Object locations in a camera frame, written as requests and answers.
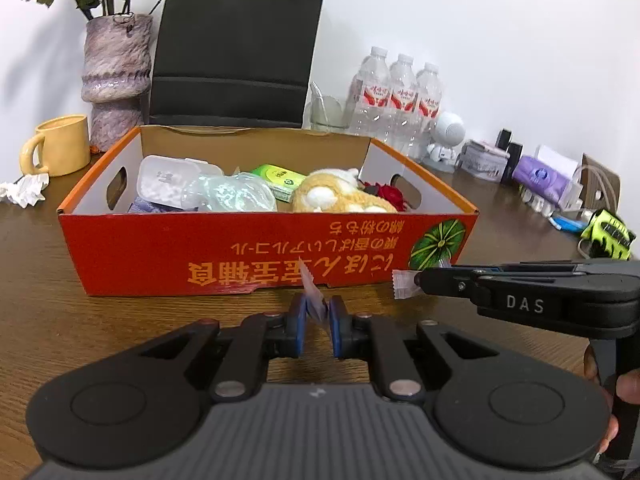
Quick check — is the brown cardboard stand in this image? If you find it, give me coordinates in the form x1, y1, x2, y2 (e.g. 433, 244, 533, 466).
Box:
580, 154, 621, 212

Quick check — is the purple tissue pack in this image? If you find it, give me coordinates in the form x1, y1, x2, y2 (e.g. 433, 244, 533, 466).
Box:
512, 145, 581, 205

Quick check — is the printed tin box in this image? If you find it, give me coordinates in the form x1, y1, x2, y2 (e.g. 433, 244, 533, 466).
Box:
456, 139, 510, 182

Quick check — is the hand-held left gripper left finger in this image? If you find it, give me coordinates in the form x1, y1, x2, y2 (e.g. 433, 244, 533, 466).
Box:
140, 294, 307, 403

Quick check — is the blue white tube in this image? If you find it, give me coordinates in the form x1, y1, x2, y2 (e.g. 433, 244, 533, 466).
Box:
549, 214, 587, 234

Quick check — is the mottled purple vase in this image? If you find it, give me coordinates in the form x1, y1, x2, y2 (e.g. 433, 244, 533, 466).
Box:
81, 13, 153, 154

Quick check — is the black paper bag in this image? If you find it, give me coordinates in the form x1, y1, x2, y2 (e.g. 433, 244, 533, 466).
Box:
148, 0, 329, 130

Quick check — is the neon yellow hand grip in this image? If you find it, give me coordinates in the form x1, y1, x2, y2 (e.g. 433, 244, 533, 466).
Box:
580, 208, 637, 261

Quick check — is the red label water bottle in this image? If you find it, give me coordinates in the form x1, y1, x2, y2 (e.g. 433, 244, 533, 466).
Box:
387, 53, 419, 154
346, 46, 392, 142
412, 62, 445, 162

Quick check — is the orange cardboard box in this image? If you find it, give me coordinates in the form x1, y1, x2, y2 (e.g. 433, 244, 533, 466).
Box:
56, 125, 480, 297

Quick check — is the clear glass cup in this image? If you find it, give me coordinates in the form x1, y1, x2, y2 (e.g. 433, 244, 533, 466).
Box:
309, 81, 357, 135

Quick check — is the white robot figurine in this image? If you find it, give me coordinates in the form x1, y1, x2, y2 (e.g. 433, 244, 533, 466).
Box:
424, 111, 467, 174

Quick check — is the red fabric rose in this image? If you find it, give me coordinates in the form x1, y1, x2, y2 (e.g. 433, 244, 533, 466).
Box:
362, 181, 409, 211

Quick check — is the yellow mug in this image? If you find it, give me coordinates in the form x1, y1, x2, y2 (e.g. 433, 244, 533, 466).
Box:
20, 115, 92, 178

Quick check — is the yellow white plush toy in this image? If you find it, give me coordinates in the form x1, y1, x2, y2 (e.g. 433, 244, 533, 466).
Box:
291, 167, 398, 214

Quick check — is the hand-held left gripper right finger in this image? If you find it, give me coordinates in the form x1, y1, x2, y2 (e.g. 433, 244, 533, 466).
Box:
330, 295, 501, 402

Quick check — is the crumpled clear plastic bottle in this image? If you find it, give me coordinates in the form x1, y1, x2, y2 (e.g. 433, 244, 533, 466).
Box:
181, 172, 277, 213

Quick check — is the person's right hand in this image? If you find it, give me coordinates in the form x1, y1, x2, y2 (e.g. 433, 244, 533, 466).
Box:
582, 345, 640, 457

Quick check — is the crumpled white tissue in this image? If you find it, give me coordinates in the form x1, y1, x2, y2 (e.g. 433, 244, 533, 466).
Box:
0, 173, 51, 209

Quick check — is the green packet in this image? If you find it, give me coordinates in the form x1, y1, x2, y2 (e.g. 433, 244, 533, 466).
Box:
250, 163, 308, 204

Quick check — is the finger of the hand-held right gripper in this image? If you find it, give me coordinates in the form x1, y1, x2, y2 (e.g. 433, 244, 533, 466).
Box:
452, 260, 586, 273
419, 266, 488, 306

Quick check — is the white plastic container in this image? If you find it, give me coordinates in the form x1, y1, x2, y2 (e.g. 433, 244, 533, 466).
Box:
136, 155, 224, 210

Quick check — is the lilac packet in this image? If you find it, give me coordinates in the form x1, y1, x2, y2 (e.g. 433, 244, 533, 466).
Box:
127, 197, 166, 214

